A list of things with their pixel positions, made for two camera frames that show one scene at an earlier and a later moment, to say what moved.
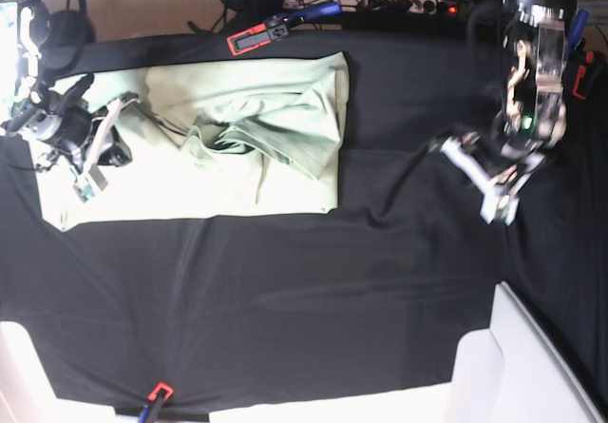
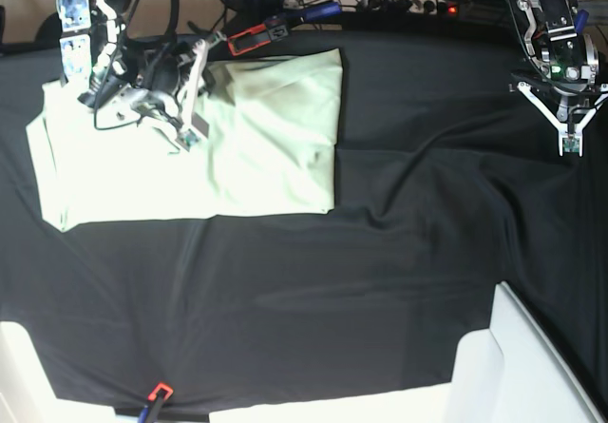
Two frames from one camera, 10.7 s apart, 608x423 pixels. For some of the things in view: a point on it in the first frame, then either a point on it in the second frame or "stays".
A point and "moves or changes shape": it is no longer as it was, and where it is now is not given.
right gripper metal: x=506 y=160 → x=571 y=99
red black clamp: x=258 y=36 stays
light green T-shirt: x=220 y=138 moves or changes shape
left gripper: x=85 y=137 → x=142 y=69
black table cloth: x=373 y=296 stays
